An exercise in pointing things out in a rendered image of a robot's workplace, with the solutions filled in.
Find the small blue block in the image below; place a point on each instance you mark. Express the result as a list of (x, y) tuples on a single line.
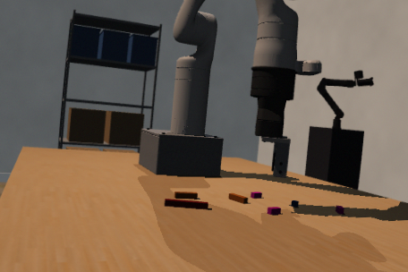
[(295, 203)]

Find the red rod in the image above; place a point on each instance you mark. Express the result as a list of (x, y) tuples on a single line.
[(186, 204)]

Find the orange-brown rectangular rod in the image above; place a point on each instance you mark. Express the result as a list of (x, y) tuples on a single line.
[(238, 198)]

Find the small magenta block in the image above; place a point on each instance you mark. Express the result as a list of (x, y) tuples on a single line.
[(339, 209), (274, 211), (256, 194)]

